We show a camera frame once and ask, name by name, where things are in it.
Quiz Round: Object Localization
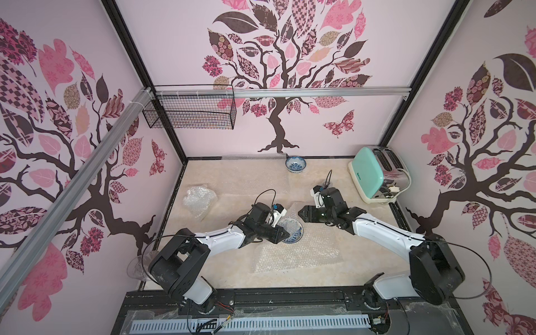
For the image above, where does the aluminium frame bar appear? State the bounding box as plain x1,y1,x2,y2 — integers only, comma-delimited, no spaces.
234,87,412,99
1,88,154,311

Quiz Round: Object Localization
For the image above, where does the white toaster power cable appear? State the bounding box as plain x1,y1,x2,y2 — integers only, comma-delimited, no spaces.
387,167,413,198

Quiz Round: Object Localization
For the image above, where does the blue white patterned bowl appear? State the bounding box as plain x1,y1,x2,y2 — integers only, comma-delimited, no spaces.
285,156,307,173

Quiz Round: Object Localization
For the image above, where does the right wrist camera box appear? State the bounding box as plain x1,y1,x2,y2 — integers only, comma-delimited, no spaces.
311,185,325,209

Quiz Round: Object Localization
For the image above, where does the blue yellow patterned bowl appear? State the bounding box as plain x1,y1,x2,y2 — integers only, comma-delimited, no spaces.
278,218,304,244

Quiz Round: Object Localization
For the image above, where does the mint green toaster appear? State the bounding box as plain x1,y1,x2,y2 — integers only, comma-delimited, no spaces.
348,146,412,204

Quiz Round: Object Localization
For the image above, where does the black wire wall basket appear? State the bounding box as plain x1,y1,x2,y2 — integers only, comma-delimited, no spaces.
143,84,237,130

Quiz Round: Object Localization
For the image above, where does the aluminium frame bar left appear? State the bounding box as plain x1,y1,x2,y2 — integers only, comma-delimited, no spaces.
1,88,154,311

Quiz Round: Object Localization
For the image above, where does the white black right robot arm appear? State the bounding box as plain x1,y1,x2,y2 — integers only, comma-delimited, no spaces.
298,186,466,310

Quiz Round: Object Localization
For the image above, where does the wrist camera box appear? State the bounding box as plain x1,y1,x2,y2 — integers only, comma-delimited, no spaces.
311,185,325,209
270,204,287,228

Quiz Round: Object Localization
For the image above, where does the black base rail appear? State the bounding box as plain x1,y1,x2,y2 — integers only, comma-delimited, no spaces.
111,286,472,334

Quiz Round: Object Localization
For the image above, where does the white slotted cable duct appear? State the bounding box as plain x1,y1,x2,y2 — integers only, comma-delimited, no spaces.
127,315,371,334

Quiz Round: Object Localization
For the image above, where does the aluminium frame bar back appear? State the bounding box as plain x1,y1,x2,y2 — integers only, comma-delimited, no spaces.
234,87,412,99

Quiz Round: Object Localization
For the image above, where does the clear plastic cup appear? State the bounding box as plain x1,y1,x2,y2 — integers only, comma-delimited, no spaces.
126,255,154,281

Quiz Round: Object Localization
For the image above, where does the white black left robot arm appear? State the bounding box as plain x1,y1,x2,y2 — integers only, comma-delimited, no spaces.
147,202,290,309

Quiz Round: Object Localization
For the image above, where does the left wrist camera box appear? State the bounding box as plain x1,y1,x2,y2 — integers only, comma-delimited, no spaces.
270,204,287,228

